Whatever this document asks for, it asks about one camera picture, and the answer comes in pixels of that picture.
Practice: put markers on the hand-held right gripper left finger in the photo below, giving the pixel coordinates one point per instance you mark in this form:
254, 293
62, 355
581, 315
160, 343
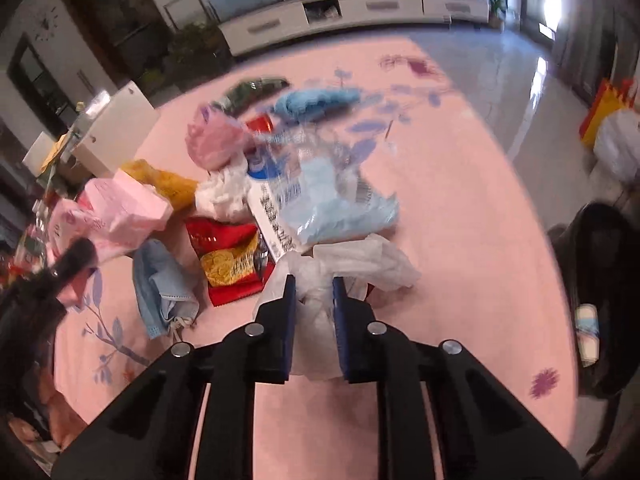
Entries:
289, 325

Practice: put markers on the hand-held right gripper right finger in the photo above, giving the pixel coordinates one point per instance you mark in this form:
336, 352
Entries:
341, 330

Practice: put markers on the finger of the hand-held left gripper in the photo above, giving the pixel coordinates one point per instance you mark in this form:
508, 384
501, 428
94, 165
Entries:
75, 256

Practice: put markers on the pink tissue paper packet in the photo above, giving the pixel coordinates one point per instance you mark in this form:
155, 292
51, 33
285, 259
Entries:
125, 210

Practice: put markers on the white blue ointment box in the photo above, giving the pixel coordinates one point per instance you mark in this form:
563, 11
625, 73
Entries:
272, 225

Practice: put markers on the clear bag of blue masks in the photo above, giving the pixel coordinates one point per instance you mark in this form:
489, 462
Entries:
330, 205

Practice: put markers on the black trash bag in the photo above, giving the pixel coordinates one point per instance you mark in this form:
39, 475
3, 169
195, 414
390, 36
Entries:
605, 240

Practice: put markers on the cluttered bottles and packets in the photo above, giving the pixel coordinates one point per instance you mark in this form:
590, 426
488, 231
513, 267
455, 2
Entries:
42, 210

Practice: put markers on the blue face mask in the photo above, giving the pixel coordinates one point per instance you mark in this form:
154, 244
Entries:
155, 285

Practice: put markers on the red gold snack packet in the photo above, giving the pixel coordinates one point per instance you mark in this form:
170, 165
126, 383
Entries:
220, 265

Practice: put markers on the white box with yellow papers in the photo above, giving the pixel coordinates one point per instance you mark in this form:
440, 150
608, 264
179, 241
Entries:
47, 152

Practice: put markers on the small white cabinet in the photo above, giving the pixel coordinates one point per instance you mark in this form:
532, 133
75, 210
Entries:
115, 125

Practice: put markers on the crumpled white tissue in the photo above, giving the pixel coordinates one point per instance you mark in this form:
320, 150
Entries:
220, 195

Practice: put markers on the pink plastic tissue pack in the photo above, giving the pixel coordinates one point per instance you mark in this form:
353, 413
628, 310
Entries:
215, 140

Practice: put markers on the red box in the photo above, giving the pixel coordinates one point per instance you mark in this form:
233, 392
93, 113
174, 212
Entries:
260, 124

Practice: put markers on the blue knitted cloth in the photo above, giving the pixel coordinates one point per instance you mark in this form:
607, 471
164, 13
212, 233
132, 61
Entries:
315, 101

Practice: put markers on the group of leafy floor plants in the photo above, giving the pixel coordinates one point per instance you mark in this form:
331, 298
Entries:
190, 55

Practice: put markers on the green snack packet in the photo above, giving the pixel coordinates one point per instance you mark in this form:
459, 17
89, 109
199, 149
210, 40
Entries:
245, 91

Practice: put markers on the white blue wrapper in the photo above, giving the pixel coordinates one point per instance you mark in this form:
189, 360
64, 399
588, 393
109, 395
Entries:
587, 335

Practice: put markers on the dark glass tank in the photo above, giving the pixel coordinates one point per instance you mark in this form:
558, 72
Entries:
110, 5

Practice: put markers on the white TV cabinet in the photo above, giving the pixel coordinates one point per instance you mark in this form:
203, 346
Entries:
360, 7

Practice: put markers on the large white plastic bag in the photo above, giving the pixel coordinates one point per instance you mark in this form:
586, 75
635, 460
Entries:
620, 147

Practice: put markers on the yellow red bag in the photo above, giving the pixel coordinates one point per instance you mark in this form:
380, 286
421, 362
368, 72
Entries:
602, 110

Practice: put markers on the small potted plant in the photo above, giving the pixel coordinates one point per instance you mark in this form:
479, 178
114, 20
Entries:
496, 7

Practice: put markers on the wall clock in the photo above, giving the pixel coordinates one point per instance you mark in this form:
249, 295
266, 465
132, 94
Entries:
46, 24

